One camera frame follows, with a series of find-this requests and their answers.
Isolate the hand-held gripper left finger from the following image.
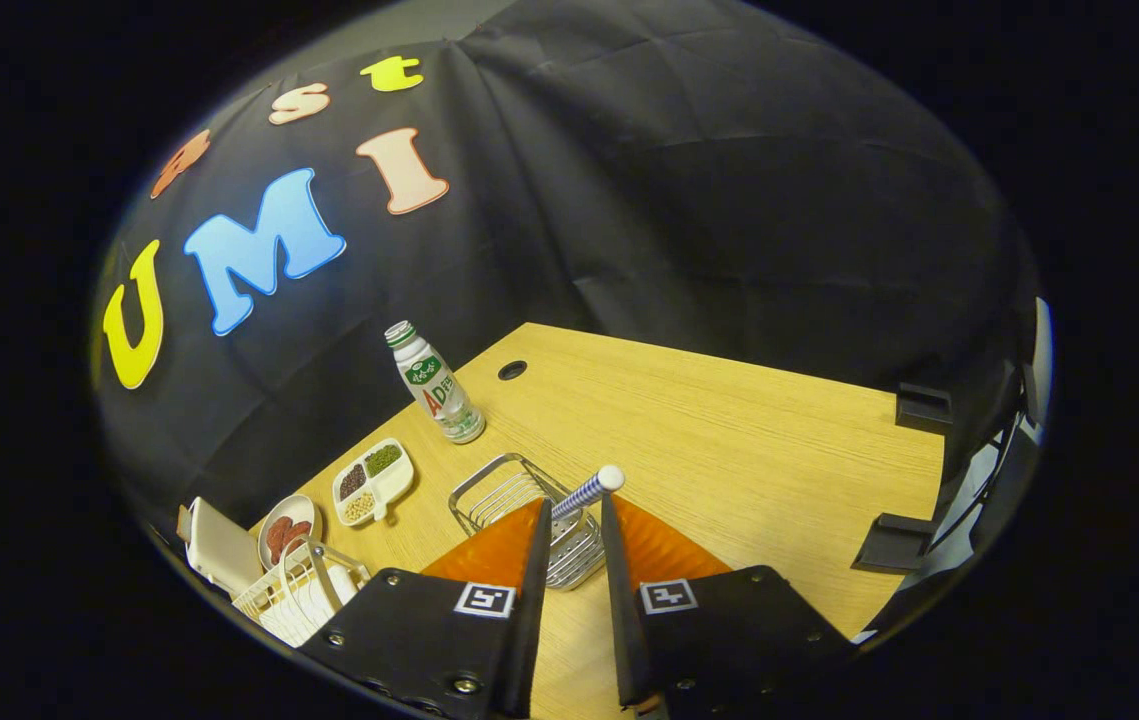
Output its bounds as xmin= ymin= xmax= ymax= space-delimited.
xmin=297 ymin=497 xmax=555 ymax=720

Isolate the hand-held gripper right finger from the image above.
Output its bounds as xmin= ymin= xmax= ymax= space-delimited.
xmin=599 ymin=495 xmax=857 ymax=720

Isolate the metal wire basket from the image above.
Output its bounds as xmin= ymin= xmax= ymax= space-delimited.
xmin=448 ymin=453 xmax=608 ymax=592

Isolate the blue striped spoon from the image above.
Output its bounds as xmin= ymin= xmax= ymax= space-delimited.
xmin=549 ymin=465 xmax=625 ymax=523

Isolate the white wire dish rack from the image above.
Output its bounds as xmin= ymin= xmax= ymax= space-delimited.
xmin=232 ymin=537 xmax=372 ymax=649

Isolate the small white sausage plate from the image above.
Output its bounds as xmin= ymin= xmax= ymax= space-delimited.
xmin=257 ymin=494 xmax=324 ymax=571

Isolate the white divided bean tray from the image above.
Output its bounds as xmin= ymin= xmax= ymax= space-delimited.
xmin=332 ymin=437 xmax=416 ymax=528

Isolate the white bottle green label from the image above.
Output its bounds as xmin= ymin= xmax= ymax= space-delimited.
xmin=384 ymin=320 xmax=487 ymax=445

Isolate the white toaster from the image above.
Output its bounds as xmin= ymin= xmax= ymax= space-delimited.
xmin=177 ymin=497 xmax=265 ymax=598

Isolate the black backdrop cloth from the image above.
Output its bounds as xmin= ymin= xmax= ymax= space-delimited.
xmin=89 ymin=0 xmax=1040 ymax=561

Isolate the black table bracket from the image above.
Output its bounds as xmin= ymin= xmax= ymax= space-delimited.
xmin=895 ymin=382 xmax=954 ymax=433
xmin=851 ymin=513 xmax=940 ymax=574

